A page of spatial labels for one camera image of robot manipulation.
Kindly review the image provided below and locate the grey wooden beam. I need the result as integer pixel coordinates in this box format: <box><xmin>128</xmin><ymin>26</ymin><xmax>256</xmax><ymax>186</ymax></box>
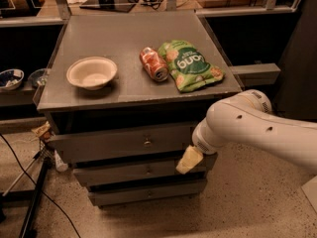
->
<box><xmin>230</xmin><ymin>63</ymin><xmax>280</xmax><ymax>87</ymax></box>

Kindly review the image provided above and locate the black floor cable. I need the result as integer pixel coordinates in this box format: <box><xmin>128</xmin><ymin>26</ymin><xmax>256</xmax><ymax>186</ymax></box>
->
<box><xmin>0</xmin><ymin>133</ymin><xmax>82</xmax><ymax>238</ymax></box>

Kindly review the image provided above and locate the blue white bowl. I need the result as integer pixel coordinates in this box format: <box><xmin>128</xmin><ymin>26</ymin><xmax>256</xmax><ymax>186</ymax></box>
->
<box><xmin>0</xmin><ymin>68</ymin><xmax>24</xmax><ymax>90</ymax></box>

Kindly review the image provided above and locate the black monitor base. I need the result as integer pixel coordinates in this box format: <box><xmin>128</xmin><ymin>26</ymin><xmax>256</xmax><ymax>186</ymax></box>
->
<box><xmin>79</xmin><ymin>0</ymin><xmax>134</xmax><ymax>13</ymax></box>

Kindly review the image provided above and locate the dark small bowl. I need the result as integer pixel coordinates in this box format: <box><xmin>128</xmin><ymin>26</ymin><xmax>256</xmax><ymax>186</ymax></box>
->
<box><xmin>28</xmin><ymin>68</ymin><xmax>51</xmax><ymax>88</ymax></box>

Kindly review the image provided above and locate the green snack bag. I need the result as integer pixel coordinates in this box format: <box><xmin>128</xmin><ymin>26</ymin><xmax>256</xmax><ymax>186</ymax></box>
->
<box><xmin>158</xmin><ymin>40</ymin><xmax>225</xmax><ymax>93</ymax></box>

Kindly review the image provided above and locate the brown snack packet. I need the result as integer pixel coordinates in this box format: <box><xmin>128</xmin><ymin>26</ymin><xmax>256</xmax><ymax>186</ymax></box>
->
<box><xmin>32</xmin><ymin>122</ymin><xmax>52</xmax><ymax>142</ymax></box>

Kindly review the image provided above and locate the white paper bowl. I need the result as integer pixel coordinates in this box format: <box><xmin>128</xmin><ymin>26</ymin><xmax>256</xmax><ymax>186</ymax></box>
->
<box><xmin>66</xmin><ymin>57</ymin><xmax>118</xmax><ymax>90</ymax></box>

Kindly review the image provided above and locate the red soda can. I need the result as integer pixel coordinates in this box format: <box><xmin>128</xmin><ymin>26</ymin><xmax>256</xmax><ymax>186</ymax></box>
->
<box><xmin>139</xmin><ymin>47</ymin><xmax>168</xmax><ymax>82</ymax></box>

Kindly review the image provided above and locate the grey drawer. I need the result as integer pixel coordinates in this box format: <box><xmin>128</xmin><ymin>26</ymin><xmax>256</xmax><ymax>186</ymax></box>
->
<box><xmin>88</xmin><ymin>178</ymin><xmax>207</xmax><ymax>206</ymax></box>
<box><xmin>50</xmin><ymin>122</ymin><xmax>196</xmax><ymax>163</ymax></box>
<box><xmin>73</xmin><ymin>152</ymin><xmax>218</xmax><ymax>187</ymax></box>

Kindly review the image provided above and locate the black tripod stand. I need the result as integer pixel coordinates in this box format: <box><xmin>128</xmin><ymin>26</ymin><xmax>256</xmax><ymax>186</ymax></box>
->
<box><xmin>0</xmin><ymin>152</ymin><xmax>52</xmax><ymax>238</ymax></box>

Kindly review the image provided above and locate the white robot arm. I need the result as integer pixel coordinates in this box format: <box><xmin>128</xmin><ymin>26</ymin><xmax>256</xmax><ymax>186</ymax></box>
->
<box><xmin>176</xmin><ymin>89</ymin><xmax>317</xmax><ymax>175</ymax></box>

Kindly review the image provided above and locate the grey top drawer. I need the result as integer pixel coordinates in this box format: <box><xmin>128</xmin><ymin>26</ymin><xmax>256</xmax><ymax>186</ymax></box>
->
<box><xmin>50</xmin><ymin>122</ymin><xmax>196</xmax><ymax>163</ymax></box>

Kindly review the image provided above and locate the grey middle drawer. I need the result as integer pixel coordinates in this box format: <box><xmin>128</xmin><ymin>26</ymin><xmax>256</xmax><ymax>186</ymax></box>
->
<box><xmin>73</xmin><ymin>152</ymin><xmax>218</xmax><ymax>187</ymax></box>

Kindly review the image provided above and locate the grey drawer cabinet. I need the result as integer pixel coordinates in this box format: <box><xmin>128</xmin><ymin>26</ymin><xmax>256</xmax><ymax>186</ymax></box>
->
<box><xmin>38</xmin><ymin>11</ymin><xmax>241</xmax><ymax>193</ymax></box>

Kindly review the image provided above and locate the grey bottom drawer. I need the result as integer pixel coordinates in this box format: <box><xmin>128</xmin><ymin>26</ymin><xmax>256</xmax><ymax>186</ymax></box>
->
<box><xmin>88</xmin><ymin>178</ymin><xmax>207</xmax><ymax>206</ymax></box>

